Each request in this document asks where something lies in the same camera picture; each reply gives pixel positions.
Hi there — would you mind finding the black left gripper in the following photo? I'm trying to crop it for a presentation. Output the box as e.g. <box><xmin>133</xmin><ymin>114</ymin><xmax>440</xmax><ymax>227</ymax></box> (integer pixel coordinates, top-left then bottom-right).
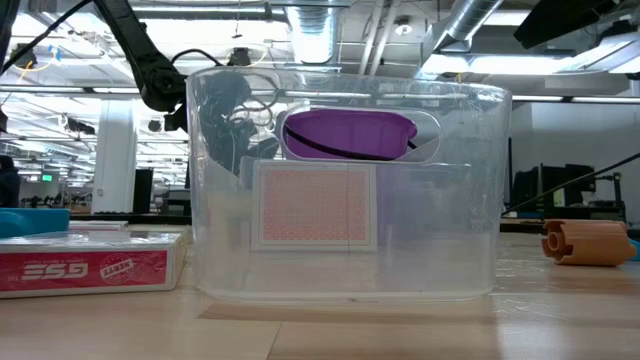
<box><xmin>192</xmin><ymin>69</ymin><xmax>281</xmax><ymax>174</ymax></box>

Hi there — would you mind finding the brown toy block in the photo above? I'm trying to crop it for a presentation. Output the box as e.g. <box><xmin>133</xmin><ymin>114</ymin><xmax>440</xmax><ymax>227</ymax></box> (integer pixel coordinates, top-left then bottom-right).
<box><xmin>541</xmin><ymin>218</ymin><xmax>632</xmax><ymax>268</ymax></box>

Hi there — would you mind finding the black cabinet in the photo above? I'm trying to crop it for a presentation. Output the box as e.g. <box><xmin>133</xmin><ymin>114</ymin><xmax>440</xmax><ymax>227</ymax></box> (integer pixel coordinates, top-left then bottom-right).
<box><xmin>132</xmin><ymin>168</ymin><xmax>155</xmax><ymax>215</ymax></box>

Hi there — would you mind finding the white building column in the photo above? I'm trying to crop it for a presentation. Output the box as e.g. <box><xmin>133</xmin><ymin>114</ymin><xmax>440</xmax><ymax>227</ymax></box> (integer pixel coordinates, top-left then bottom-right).
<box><xmin>91</xmin><ymin>99</ymin><xmax>140</xmax><ymax>215</ymax></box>

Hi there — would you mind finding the purple plastic bucket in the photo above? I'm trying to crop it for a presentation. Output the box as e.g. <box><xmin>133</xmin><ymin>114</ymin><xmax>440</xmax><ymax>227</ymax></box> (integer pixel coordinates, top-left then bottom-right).
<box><xmin>275</xmin><ymin>107</ymin><xmax>419</xmax><ymax>162</ymax></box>

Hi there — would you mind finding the frosted clear plastic bin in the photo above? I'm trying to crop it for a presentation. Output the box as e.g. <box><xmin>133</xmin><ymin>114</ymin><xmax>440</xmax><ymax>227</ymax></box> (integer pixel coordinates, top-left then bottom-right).
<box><xmin>185</xmin><ymin>66</ymin><xmax>514</xmax><ymax>304</ymax></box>

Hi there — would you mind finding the black desk with monitors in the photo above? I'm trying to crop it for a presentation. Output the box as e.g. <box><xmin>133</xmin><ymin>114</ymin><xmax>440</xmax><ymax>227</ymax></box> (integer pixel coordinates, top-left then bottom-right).
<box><xmin>512</xmin><ymin>163</ymin><xmax>627</xmax><ymax>224</ymax></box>

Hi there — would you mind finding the blue rounded toy block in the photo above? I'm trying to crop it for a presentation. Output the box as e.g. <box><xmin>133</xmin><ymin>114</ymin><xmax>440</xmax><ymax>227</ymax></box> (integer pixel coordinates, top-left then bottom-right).
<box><xmin>0</xmin><ymin>207</ymin><xmax>72</xmax><ymax>239</ymax></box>

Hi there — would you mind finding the person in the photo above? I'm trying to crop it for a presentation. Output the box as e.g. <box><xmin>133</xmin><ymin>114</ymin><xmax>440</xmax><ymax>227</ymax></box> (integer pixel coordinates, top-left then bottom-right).
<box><xmin>0</xmin><ymin>154</ymin><xmax>22</xmax><ymax>210</ymax></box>

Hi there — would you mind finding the silver slanted ventilation duct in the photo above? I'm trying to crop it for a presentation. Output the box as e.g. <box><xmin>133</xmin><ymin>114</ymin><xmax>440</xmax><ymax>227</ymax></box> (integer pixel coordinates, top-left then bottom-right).
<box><xmin>432</xmin><ymin>0</ymin><xmax>504</xmax><ymax>54</ymax></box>

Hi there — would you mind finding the silver round ventilation duct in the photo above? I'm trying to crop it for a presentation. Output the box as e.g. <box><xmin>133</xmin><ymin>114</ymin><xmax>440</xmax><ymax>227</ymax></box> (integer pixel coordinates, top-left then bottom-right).
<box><xmin>285</xmin><ymin>0</ymin><xmax>342</xmax><ymax>66</ymax></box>

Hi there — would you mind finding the black aluminium table frame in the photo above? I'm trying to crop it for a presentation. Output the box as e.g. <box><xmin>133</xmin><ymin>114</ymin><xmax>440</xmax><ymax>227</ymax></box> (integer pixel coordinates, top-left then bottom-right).
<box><xmin>69</xmin><ymin>213</ymin><xmax>194</xmax><ymax>225</ymax></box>

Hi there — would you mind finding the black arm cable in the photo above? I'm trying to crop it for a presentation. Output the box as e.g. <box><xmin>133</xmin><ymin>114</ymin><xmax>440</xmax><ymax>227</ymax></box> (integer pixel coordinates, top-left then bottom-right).
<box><xmin>501</xmin><ymin>151</ymin><xmax>640</xmax><ymax>217</ymax></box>

